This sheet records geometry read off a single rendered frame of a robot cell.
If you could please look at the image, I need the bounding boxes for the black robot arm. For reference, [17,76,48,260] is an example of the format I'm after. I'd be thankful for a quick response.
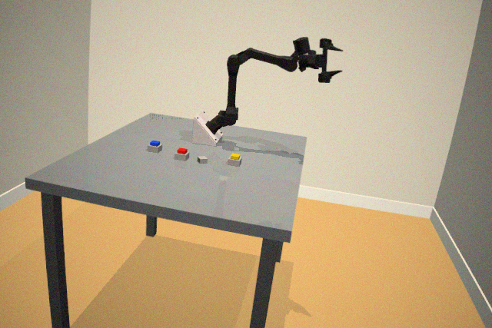
[205,37,320,134]

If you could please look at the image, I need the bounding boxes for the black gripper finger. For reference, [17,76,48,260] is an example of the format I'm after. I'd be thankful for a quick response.
[324,70,341,79]
[324,42,343,51]

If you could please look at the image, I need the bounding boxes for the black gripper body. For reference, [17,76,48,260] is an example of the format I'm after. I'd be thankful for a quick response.
[317,38,332,83]

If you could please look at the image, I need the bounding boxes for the red button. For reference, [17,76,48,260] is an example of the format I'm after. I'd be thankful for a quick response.
[175,148,189,161]

